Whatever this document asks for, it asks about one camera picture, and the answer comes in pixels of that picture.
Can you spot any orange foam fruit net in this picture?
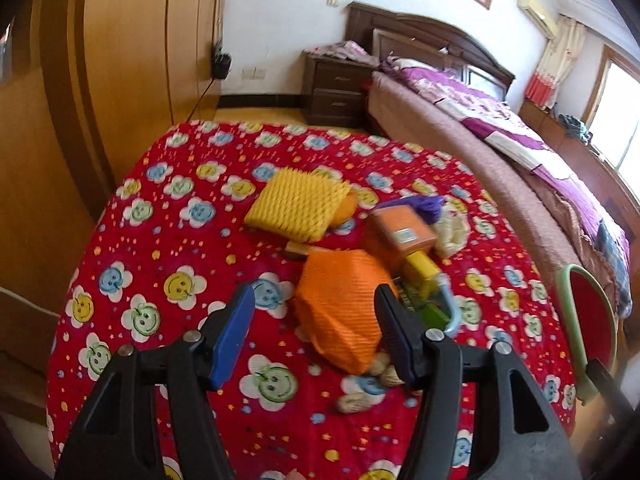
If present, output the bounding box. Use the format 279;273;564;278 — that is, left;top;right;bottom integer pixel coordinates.
292;249;401;376

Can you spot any black wall bag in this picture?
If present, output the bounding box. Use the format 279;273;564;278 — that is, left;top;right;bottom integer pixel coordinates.
212;42;233;80

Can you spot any pink checked bedspread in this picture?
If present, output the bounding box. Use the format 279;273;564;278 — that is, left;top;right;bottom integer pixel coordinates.
520;170;626;321

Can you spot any red bin with green rim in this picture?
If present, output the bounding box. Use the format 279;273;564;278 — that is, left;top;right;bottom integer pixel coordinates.
554;264;621;406

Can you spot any white and red curtain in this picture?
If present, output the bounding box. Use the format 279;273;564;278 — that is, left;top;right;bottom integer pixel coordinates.
524;14;588;108

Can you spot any teal cloth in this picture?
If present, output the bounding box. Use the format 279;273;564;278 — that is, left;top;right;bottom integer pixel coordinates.
557;114;593;145

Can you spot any purple floral pillow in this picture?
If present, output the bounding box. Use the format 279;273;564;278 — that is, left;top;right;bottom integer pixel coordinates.
392;56;441;77

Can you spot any wooden framed window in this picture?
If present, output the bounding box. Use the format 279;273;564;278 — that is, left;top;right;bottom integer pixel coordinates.
582;45;640;191

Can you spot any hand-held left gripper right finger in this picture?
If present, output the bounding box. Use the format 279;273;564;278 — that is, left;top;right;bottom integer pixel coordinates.
375;284;583;480

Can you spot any purple cloth item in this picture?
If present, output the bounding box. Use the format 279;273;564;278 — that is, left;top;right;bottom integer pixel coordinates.
375;194;446;226

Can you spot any wooden wardrobe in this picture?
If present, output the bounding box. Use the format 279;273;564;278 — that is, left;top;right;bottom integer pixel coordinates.
0;0;231;426

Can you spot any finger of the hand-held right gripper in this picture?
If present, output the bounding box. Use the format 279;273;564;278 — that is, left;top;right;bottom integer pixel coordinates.
585;357;640;441

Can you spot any purple floral quilt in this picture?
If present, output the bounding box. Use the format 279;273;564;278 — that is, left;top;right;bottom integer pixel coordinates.
380;57;631;261

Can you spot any long wooden cabinet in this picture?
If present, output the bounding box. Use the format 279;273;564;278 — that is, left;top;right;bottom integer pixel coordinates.
519;99;640;241

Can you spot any dark wooden headboard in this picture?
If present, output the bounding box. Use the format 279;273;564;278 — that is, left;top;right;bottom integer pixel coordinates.
346;1;516;101

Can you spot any black cable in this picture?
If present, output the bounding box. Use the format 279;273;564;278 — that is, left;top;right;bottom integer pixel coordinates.
187;77;216;123

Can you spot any white foam fruit net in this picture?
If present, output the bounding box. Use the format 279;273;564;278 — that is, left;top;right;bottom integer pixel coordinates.
432;205;471;258

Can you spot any dark wooden nightstand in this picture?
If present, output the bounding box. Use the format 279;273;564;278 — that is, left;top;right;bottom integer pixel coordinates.
301;52;373;128

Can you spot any bed with purple quilt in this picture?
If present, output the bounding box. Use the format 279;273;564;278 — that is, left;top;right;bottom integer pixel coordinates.
367;57;633;321

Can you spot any yellow foam fruit net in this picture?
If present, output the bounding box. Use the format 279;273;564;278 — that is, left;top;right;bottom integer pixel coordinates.
244;167;353;246

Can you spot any pink cloth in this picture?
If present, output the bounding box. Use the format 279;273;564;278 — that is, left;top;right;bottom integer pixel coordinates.
304;40;381;67

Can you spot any white air conditioner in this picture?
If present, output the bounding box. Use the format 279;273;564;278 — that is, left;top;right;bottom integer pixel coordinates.
517;0;560;40

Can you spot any small wooden block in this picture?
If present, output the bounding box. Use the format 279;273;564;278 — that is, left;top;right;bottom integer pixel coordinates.
285;241;316;261

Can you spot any yellow green plastic item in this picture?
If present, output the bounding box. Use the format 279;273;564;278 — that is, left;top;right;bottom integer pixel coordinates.
397;250;461;336

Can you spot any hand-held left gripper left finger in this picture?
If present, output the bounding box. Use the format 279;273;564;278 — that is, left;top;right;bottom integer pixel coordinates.
55;284;257;480

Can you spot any red smiley printed blanket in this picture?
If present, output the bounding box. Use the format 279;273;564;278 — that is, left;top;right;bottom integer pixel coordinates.
45;120;578;480

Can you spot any orange cardboard box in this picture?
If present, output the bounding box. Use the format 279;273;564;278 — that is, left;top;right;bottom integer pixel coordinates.
364;207;438;271

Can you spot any blue plaid cloth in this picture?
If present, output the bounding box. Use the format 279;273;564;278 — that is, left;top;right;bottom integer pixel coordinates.
595;220;633;306

